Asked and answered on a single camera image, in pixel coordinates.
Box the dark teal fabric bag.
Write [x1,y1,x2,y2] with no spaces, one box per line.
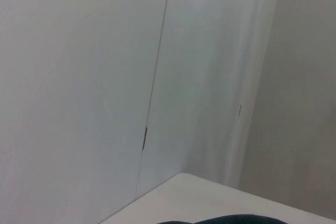
[156,213,292,224]

